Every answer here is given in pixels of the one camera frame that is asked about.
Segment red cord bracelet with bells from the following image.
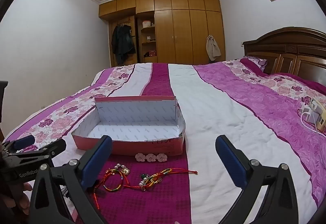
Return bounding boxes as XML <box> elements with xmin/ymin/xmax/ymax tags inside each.
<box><xmin>125</xmin><ymin>168</ymin><xmax>198</xmax><ymax>192</ymax></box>

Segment pink flower hair clip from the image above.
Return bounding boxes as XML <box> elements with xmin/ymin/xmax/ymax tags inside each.
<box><xmin>134</xmin><ymin>153</ymin><xmax>167</xmax><ymax>163</ymax></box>

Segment dark hanging jackets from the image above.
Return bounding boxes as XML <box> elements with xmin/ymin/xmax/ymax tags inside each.
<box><xmin>111</xmin><ymin>24</ymin><xmax>136</xmax><ymax>63</ymax></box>

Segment wooden wardrobe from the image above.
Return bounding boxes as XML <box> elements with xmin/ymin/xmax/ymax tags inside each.
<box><xmin>99</xmin><ymin>0</ymin><xmax>226</xmax><ymax>68</ymax></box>

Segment person's left hand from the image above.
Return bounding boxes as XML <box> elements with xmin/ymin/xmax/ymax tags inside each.
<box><xmin>0</xmin><ymin>180</ymin><xmax>34</xmax><ymax>215</ymax></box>

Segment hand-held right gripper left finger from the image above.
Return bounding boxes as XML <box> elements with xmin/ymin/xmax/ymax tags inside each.
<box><xmin>29</xmin><ymin>135</ymin><xmax>113</xmax><ymax>224</ymax></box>

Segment floral purple pillow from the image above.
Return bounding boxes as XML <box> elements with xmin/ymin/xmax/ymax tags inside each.
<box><xmin>243</xmin><ymin>56</ymin><xmax>268</xmax><ymax>72</ymax></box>

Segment beige hanging cloth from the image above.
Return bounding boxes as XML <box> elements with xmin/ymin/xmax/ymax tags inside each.
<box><xmin>206</xmin><ymin>35</ymin><xmax>221</xmax><ymax>61</ymax></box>

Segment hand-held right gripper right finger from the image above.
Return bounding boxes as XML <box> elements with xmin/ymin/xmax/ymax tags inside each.
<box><xmin>215</xmin><ymin>135</ymin><xmax>299</xmax><ymax>224</ymax></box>

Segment white cable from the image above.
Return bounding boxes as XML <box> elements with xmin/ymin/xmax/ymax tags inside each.
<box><xmin>301</xmin><ymin>111</ymin><xmax>326</xmax><ymax>136</ymax></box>

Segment white power strip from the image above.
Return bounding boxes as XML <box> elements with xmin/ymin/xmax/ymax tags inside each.
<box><xmin>299</xmin><ymin>97</ymin><xmax>326</xmax><ymax>131</ymax></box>

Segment pink cardboard box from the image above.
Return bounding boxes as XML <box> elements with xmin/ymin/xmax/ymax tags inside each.
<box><xmin>71</xmin><ymin>95</ymin><xmax>186</xmax><ymax>157</ymax></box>

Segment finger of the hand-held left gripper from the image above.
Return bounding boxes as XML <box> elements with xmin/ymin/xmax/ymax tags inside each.
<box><xmin>4</xmin><ymin>135</ymin><xmax>35</xmax><ymax>152</ymax></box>
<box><xmin>8</xmin><ymin>139</ymin><xmax>67</xmax><ymax>161</ymax></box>

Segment multicoloured bracelet with gold charm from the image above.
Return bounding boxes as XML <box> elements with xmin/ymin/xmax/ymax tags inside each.
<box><xmin>93</xmin><ymin>163</ymin><xmax>131</xmax><ymax>211</ymax></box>

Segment dark wooden headboard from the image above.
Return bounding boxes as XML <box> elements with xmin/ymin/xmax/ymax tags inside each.
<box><xmin>242</xmin><ymin>26</ymin><xmax>326</xmax><ymax>77</ymax></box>

